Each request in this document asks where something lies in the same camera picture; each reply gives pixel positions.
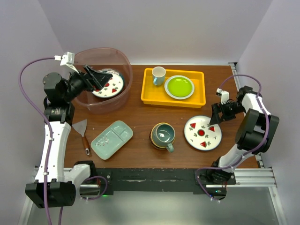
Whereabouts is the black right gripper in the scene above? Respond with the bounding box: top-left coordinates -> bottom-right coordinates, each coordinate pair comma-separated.
209,101 -> 246,125

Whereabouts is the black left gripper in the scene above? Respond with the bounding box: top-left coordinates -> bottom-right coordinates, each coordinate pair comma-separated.
63,64 -> 112,102

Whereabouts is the teal rim lettered plate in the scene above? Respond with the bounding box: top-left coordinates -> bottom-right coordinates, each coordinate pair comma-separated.
97,68 -> 126,94

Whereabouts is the strawberry pattern white plate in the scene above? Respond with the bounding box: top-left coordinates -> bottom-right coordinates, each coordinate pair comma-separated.
91,70 -> 125,98

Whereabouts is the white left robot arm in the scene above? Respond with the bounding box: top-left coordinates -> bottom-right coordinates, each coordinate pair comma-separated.
25,65 -> 112,208

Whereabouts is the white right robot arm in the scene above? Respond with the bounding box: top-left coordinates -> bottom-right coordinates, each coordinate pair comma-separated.
205,86 -> 279,184

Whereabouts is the transparent pink plastic bin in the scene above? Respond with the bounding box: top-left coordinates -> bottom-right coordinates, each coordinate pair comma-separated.
74,47 -> 133,114

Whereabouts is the lime green small plate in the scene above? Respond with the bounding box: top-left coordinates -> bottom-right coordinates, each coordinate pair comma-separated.
167,77 -> 193,97

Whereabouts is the white scalloped plate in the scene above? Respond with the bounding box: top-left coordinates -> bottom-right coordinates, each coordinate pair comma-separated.
164,75 -> 195,100

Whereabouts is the yellow plastic tray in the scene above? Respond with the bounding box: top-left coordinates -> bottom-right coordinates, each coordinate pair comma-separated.
141,68 -> 206,108

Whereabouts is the teal glazed mug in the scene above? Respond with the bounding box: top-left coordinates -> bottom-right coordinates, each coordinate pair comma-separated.
151,122 -> 176,153

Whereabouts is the light blue ceramic mug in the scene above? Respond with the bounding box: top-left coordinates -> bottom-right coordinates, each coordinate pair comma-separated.
152,67 -> 166,86

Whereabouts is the mint green divided dish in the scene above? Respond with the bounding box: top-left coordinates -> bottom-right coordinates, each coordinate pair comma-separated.
90,120 -> 133,160

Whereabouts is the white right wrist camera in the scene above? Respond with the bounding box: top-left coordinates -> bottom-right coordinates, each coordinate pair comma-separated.
216,88 -> 230,105

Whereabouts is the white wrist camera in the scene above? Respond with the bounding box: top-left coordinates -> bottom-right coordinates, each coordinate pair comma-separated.
216,88 -> 230,105
54,52 -> 79,73

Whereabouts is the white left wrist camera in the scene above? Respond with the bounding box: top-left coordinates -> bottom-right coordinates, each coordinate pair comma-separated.
54,52 -> 79,73

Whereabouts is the wooden handled metal scraper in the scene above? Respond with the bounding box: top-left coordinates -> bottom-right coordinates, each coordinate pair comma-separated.
72,119 -> 90,156

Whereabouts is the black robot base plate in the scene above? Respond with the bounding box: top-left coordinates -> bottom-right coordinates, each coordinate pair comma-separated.
70,167 -> 237,202

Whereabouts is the aluminium frame rail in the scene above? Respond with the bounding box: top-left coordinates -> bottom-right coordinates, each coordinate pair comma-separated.
232,159 -> 278,188

